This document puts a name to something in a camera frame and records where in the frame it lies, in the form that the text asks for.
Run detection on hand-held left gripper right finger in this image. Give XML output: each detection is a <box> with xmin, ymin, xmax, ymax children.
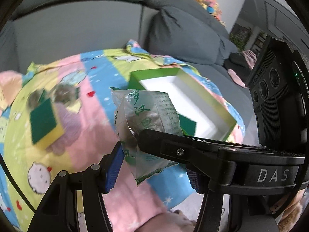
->
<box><xmin>186</xmin><ymin>169</ymin><xmax>282</xmax><ymax>232</ymax></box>

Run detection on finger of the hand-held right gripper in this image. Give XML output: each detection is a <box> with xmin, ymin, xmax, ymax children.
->
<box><xmin>136</xmin><ymin>129</ymin><xmax>262</xmax><ymax>192</ymax></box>

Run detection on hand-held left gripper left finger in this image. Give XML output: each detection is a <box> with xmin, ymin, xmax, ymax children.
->
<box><xmin>26</xmin><ymin>141</ymin><xmax>126</xmax><ymax>232</ymax></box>

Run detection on green cardboard box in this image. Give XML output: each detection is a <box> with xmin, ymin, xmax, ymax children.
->
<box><xmin>127</xmin><ymin>68</ymin><xmax>238</xmax><ymax>142</ymax></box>

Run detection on pink checkered mesh cloth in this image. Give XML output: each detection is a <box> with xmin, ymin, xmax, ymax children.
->
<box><xmin>52</xmin><ymin>101</ymin><xmax>84</xmax><ymax>155</ymax></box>

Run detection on green and yellow sponge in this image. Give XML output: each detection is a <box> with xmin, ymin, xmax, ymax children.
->
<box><xmin>179</xmin><ymin>115</ymin><xmax>197</xmax><ymax>137</ymax></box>
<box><xmin>29</xmin><ymin>98</ymin><xmax>65</xmax><ymax>148</ymax></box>

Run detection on fluffy pink garment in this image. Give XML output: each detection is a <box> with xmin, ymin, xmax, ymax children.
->
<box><xmin>106</xmin><ymin>209</ymin><xmax>201</xmax><ymax>232</ymax></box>

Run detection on pink fluffy item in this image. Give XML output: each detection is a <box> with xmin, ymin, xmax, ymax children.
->
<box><xmin>227</xmin><ymin>69</ymin><xmax>249</xmax><ymax>87</ymax></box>
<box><xmin>241</xmin><ymin>49</ymin><xmax>257</xmax><ymax>69</ymax></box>

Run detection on potted green plants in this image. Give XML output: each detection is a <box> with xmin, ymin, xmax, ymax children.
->
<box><xmin>229</xmin><ymin>24</ymin><xmax>266</xmax><ymax>51</ymax></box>

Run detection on cartoon printed blanket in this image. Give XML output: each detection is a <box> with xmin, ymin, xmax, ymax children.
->
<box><xmin>0</xmin><ymin>39</ymin><xmax>247</xmax><ymax>232</ymax></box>

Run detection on grey panelled door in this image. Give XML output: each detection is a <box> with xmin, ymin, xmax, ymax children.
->
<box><xmin>251</xmin><ymin>0</ymin><xmax>309</xmax><ymax>41</ymax></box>

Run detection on grey sofa cushion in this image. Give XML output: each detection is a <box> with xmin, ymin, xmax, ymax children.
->
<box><xmin>147</xmin><ymin>5</ymin><xmax>239</xmax><ymax>66</ymax></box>
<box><xmin>0</xmin><ymin>20</ymin><xmax>18</xmax><ymax>74</ymax></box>

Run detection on pile of plush toys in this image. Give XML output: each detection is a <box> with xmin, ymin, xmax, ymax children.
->
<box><xmin>182</xmin><ymin>0</ymin><xmax>226</xmax><ymax>26</ymax></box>

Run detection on grey sofa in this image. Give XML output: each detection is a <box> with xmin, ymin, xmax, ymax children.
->
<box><xmin>0</xmin><ymin>0</ymin><xmax>256</xmax><ymax>131</ymax></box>

